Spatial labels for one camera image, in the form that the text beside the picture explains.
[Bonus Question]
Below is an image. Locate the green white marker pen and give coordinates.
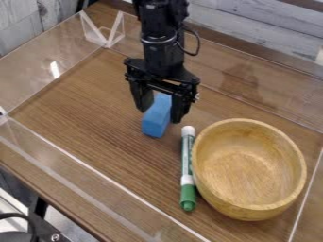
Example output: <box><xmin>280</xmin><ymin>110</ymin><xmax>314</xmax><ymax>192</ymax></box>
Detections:
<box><xmin>179</xmin><ymin>126</ymin><xmax>196</xmax><ymax>212</ymax></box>

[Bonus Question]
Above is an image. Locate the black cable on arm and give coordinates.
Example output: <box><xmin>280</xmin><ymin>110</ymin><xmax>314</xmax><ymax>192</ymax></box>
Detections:
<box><xmin>175</xmin><ymin>26</ymin><xmax>202</xmax><ymax>58</ymax></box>

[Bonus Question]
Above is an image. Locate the blue foam block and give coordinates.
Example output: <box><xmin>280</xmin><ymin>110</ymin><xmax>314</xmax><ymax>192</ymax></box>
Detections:
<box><xmin>142</xmin><ymin>94</ymin><xmax>172</xmax><ymax>138</ymax></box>

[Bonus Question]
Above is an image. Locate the black table leg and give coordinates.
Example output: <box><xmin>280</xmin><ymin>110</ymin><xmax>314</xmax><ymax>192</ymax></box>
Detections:
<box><xmin>35</xmin><ymin>197</ymin><xmax>48</xmax><ymax>218</ymax></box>

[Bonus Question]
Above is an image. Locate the brown wooden bowl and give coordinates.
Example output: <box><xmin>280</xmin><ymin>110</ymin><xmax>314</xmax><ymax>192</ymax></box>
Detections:
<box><xmin>192</xmin><ymin>118</ymin><xmax>307</xmax><ymax>221</ymax></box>

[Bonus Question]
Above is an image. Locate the black cable lower left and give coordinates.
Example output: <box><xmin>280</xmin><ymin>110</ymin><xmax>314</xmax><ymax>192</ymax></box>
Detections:
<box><xmin>0</xmin><ymin>213</ymin><xmax>44</xmax><ymax>242</ymax></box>

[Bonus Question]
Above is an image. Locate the black metal bracket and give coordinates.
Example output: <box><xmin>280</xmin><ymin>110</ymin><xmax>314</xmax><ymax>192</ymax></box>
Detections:
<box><xmin>32</xmin><ymin>217</ymin><xmax>72</xmax><ymax>242</ymax></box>

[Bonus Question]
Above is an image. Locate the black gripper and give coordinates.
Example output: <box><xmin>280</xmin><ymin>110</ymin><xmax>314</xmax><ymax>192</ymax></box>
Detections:
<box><xmin>124</xmin><ymin>34</ymin><xmax>200</xmax><ymax>124</ymax></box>

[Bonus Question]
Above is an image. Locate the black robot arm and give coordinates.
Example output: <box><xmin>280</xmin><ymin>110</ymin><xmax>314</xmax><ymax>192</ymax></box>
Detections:
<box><xmin>124</xmin><ymin>0</ymin><xmax>200</xmax><ymax>124</ymax></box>

